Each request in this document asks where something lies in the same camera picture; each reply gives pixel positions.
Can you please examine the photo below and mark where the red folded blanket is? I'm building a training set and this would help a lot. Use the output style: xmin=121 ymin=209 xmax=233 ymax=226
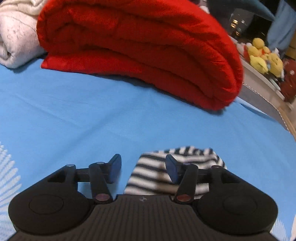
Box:
xmin=37 ymin=1 xmax=243 ymax=110

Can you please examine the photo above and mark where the yellow plush toy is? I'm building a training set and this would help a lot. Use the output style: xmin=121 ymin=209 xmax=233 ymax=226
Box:
xmin=267 ymin=53 xmax=283 ymax=78
xmin=243 ymin=38 xmax=271 ymax=74

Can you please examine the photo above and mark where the black white striped garment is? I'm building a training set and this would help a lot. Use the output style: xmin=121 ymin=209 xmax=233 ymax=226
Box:
xmin=124 ymin=146 xmax=226 ymax=196

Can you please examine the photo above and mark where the blue curtain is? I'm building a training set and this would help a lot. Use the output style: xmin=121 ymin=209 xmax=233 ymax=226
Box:
xmin=267 ymin=0 xmax=295 ymax=51

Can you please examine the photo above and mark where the white folded blanket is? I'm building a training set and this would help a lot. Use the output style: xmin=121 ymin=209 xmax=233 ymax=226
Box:
xmin=0 ymin=0 xmax=47 ymax=69

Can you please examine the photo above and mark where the dark red plush pillow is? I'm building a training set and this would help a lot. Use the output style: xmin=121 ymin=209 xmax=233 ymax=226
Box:
xmin=280 ymin=58 xmax=296 ymax=103

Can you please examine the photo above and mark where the wooden bed frame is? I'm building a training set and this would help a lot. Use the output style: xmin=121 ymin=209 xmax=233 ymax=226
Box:
xmin=235 ymin=39 xmax=296 ymax=140

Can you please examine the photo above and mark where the blue white floral bedsheet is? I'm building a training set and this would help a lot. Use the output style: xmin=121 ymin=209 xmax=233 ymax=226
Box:
xmin=1 ymin=59 xmax=295 ymax=240

